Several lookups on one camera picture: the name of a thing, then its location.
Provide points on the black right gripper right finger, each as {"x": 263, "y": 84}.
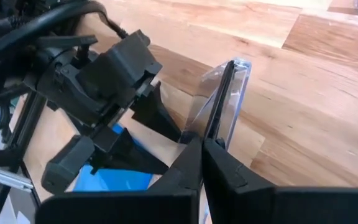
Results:
{"x": 275, "y": 208}

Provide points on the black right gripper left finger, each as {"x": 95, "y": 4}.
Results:
{"x": 120, "y": 208}

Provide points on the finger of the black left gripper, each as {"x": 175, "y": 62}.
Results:
{"x": 123, "y": 158}
{"x": 154, "y": 115}

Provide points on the blue plastic disc case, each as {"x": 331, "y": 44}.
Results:
{"x": 113, "y": 180}

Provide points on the clear black CD jewel case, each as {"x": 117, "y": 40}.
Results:
{"x": 219, "y": 99}

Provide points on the black aluminium table frame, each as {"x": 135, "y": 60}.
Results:
{"x": 26, "y": 124}

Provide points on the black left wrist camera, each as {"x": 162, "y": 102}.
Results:
{"x": 123, "y": 68}

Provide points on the silver aluminium bracket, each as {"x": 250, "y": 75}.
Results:
{"x": 5, "y": 177}

